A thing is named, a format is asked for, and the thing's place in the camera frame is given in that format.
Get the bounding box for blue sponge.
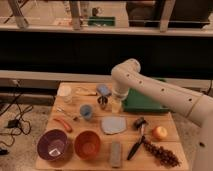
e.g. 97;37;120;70
96;84;111;97

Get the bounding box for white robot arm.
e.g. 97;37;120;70
111;58;213;171

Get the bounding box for blue plastic cup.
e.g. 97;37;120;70
80;104;93;121

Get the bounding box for green plastic tray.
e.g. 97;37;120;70
122;89;169;113

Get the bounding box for light blue plate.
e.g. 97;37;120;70
101;116;127;135

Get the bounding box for beige wooden piece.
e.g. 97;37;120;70
75;87;97;96

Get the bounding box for metal spoon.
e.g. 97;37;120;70
56;107;79;121

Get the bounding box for grey rectangular block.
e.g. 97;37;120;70
109;141;122;168

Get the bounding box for orange bowl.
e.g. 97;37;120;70
74;130;101;160

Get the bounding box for orange carrot toy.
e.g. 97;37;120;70
53;118;72;132

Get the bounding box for orange yellow fruit toy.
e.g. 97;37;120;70
152;126;168;140

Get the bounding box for dark grape bunch toy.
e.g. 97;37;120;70
143;139;181;168

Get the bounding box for purple bowl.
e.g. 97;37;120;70
37;129;69;161

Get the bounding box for green box on shelf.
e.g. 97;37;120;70
88;16;115;26

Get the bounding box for black cables on floor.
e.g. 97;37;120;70
0;79;34;156

